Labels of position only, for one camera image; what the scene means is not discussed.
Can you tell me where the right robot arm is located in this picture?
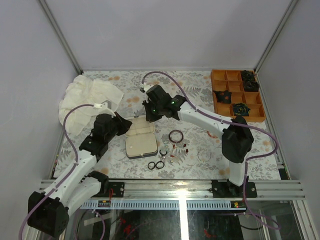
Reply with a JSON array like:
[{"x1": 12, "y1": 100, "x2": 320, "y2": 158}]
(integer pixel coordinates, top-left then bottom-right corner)
[{"x1": 140, "y1": 84, "x2": 254, "y2": 198}]

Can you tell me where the dark purple bangle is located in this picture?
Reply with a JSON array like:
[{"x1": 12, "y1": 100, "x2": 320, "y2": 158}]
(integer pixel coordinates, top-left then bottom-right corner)
[{"x1": 168, "y1": 129, "x2": 184, "y2": 144}]

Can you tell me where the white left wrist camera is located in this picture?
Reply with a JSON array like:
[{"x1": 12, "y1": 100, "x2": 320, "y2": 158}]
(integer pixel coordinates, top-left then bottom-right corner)
[{"x1": 93, "y1": 100, "x2": 118, "y2": 117}]

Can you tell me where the white crumpled cloth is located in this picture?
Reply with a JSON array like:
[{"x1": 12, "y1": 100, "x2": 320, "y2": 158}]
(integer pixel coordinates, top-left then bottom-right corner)
[{"x1": 58, "y1": 75, "x2": 124, "y2": 136}]

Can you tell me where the dark fabric flower in tray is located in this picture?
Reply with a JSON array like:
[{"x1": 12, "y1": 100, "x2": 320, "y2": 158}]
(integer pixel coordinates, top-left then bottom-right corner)
[{"x1": 240, "y1": 70, "x2": 260, "y2": 92}]

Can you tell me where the aluminium mounting rail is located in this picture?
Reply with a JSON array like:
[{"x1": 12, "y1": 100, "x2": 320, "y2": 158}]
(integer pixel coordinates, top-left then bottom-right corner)
[{"x1": 39, "y1": 178, "x2": 307, "y2": 211}]

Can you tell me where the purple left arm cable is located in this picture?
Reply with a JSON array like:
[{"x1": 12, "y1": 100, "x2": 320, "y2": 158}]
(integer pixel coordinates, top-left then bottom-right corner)
[{"x1": 19, "y1": 104, "x2": 97, "y2": 240}]

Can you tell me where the dark flower with blue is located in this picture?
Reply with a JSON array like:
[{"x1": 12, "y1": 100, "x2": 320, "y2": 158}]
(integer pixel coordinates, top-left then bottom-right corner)
[{"x1": 232, "y1": 102, "x2": 251, "y2": 117}]

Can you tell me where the orange bangle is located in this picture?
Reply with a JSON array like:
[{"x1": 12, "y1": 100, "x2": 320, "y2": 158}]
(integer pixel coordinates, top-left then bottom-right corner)
[{"x1": 206, "y1": 131, "x2": 221, "y2": 139}]

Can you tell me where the silver hoop bangle right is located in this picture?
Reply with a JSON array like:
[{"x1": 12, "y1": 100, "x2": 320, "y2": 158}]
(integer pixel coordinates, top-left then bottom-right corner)
[{"x1": 197, "y1": 149, "x2": 212, "y2": 163}]

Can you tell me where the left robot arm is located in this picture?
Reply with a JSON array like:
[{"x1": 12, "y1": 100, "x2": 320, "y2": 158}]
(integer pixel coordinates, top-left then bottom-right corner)
[{"x1": 24, "y1": 113, "x2": 132, "y2": 238}]

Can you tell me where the cream navy jewelry box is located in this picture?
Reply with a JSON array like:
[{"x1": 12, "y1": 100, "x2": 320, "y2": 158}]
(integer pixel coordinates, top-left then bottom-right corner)
[{"x1": 125, "y1": 115, "x2": 158, "y2": 159}]

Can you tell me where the wooden compartment tray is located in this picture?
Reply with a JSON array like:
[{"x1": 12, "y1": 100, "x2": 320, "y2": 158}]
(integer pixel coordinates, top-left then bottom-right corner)
[{"x1": 210, "y1": 69, "x2": 266, "y2": 123}]

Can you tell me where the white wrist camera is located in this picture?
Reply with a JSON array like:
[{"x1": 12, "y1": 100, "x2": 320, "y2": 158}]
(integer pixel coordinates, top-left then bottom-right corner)
[
  {"x1": 93, "y1": 100, "x2": 118, "y2": 117},
  {"x1": 140, "y1": 82, "x2": 153, "y2": 93}
]

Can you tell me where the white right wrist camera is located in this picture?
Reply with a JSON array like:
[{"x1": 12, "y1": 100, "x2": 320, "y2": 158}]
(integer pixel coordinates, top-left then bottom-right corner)
[{"x1": 140, "y1": 82, "x2": 153, "y2": 93}]

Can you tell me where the floral patterned tablecloth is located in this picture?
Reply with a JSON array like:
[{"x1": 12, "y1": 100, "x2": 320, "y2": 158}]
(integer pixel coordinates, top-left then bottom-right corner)
[{"x1": 52, "y1": 69, "x2": 283, "y2": 181}]

